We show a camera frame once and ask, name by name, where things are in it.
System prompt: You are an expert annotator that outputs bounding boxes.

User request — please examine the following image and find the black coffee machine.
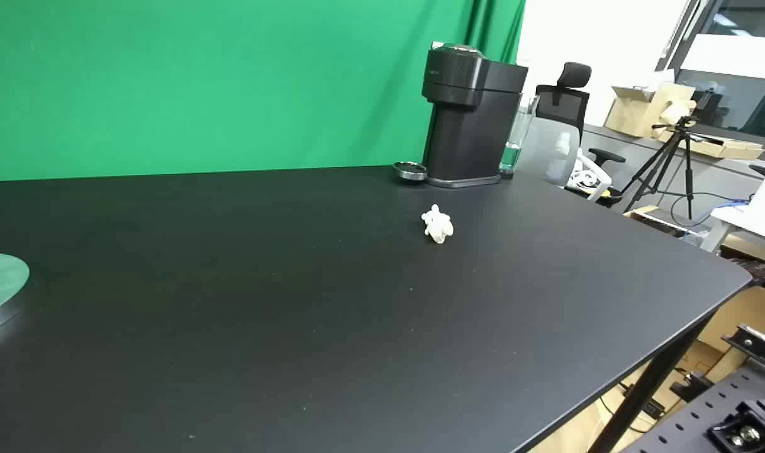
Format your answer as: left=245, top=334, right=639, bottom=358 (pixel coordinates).
left=421, top=44, right=532, bottom=190

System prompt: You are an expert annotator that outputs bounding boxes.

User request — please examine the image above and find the black table leg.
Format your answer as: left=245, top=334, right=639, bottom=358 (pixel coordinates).
left=586, top=319, right=712, bottom=453

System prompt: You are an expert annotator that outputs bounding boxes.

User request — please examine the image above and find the white paper stack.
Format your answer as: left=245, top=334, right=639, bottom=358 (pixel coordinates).
left=711, top=176, right=765, bottom=246

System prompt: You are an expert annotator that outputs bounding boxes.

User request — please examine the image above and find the small round black dish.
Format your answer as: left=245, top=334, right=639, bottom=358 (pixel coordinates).
left=393, top=159, right=433, bottom=187

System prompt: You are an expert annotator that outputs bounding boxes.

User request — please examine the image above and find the clear green glass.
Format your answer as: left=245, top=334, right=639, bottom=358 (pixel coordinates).
left=499, top=98, right=584, bottom=187

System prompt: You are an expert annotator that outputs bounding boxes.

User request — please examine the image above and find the black office chair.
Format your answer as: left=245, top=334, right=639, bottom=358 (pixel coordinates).
left=532, top=60, right=630, bottom=172

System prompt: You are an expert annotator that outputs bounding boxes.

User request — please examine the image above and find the black camera tripod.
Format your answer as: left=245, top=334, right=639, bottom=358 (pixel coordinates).
left=618, top=115, right=701, bottom=221

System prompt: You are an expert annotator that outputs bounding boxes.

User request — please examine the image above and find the white toy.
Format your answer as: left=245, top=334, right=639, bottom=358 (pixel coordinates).
left=421, top=201, right=459, bottom=246

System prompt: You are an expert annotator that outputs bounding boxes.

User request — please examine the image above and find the green screen curtain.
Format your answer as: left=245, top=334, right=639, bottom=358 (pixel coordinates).
left=0, top=0, right=528, bottom=183

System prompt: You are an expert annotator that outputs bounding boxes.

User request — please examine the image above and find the black perforated breadboard plate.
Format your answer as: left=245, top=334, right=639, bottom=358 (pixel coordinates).
left=619, top=326, right=765, bottom=453

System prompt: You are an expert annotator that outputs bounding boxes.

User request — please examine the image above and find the open cardboard box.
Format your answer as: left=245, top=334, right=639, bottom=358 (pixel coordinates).
left=604, top=81, right=701, bottom=142

